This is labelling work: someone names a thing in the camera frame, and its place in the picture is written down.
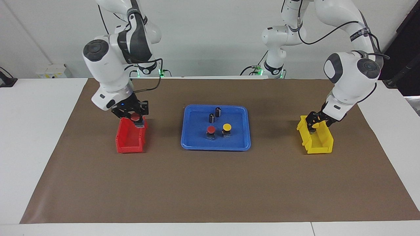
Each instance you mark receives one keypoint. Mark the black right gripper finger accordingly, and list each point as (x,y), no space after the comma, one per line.
(124,116)
(144,108)

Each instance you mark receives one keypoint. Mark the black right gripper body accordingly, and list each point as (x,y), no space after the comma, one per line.
(128,106)

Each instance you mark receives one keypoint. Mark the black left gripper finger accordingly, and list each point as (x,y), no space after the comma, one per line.
(311,121)
(329,124)

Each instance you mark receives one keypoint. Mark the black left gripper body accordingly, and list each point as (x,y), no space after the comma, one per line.
(325,114)

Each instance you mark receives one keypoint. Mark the yellow push button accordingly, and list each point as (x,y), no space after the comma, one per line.
(315,124)
(226,126)

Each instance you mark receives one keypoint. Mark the red push button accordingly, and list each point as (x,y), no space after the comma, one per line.
(135,116)
(211,129)

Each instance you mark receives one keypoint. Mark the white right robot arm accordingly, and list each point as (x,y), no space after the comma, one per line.
(105,68)

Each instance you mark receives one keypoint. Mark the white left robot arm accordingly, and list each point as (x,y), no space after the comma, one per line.
(347,85)

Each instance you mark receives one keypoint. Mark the blue plastic tray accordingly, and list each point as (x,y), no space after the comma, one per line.
(197,144)

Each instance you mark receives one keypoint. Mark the yellow plastic parts bin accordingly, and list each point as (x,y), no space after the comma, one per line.
(320,149)

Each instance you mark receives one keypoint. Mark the red plastic parts bin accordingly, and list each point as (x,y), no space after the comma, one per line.
(129,149)

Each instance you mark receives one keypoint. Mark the black cylindrical capacitor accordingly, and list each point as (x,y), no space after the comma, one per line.
(211,118)
(218,111)

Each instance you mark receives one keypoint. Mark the white power socket box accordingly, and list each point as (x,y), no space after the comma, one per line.
(52,71)

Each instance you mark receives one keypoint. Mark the black pole stand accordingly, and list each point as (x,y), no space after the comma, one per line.
(402,72)

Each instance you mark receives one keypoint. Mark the brown paper table mat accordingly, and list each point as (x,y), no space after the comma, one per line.
(210,183)

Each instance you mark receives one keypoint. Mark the dark panel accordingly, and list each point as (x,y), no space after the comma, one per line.
(410,39)

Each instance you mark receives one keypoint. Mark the black desk device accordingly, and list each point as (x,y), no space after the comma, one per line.
(8,81)

